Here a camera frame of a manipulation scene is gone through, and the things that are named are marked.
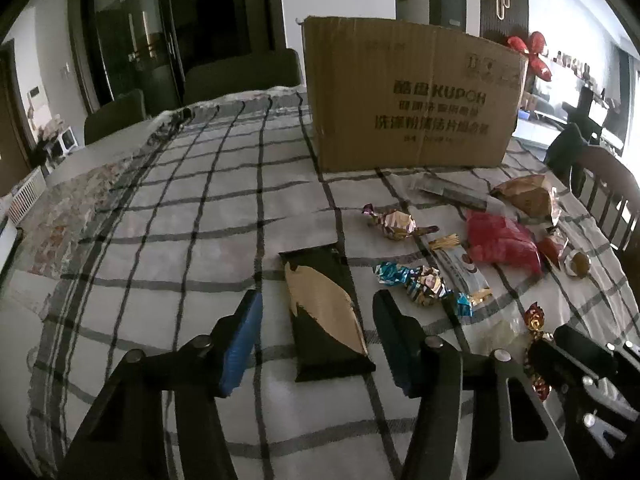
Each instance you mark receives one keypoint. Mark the red foil balloon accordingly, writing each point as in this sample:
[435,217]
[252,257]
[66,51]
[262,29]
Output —
[532,52]

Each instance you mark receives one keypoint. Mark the purple gold wrapped candy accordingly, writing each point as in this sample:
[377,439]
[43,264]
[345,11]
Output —
[395,224]

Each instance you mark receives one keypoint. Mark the floral cloth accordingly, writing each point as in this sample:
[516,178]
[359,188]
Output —
[75,210]

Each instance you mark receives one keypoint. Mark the black gold snack bar packet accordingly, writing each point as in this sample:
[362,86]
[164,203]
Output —
[325,320]

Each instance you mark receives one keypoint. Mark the brown cardboard box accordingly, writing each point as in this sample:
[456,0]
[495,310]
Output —
[400,110]

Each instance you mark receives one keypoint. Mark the white slatted basket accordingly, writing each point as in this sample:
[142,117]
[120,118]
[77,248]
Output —
[25,195]

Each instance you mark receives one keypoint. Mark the dark green chair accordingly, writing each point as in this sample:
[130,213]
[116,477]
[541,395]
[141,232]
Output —
[567,150]
[240,77]
[115,117]

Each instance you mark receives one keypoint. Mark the clear long snack packet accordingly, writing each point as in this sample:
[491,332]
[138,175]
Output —
[450,191]

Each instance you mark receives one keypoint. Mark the white snack bar packet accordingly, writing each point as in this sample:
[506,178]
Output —
[462,270]

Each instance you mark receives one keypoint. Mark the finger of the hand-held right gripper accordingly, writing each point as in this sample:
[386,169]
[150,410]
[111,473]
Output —
[582,347]
[560,365]

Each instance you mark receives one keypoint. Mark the brown gold snack packet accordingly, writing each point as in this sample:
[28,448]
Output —
[527,197]

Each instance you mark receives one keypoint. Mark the small round brown candy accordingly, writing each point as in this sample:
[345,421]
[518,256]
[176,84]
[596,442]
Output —
[579,263]

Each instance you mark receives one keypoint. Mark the white cube shelf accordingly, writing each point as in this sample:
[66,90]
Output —
[67,141]

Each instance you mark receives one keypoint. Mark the white low cabinet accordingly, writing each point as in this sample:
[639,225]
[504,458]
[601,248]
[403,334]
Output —
[540,132]

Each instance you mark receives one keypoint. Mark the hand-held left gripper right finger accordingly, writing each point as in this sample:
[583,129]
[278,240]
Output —
[395,340]

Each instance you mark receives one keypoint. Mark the blue foil candy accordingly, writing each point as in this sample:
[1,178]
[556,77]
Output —
[425,285]

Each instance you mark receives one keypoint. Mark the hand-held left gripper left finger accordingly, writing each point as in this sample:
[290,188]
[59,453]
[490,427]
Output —
[242,345]

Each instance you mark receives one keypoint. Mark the wooden slatted chair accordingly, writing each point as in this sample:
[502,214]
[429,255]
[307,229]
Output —
[607,185]

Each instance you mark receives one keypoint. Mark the red snack packet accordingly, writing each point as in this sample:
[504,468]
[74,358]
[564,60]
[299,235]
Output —
[502,242]

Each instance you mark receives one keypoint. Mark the dark glass door cabinet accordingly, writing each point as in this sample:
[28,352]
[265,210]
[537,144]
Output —
[150,25]

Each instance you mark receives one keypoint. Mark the plaid tablecloth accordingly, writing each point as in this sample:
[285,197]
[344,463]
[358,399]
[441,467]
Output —
[200,220]

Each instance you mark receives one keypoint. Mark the small red wrapped candy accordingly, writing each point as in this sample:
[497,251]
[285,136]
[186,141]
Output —
[551,249]

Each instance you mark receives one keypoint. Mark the red gold candy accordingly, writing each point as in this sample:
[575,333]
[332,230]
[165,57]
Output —
[535,319]

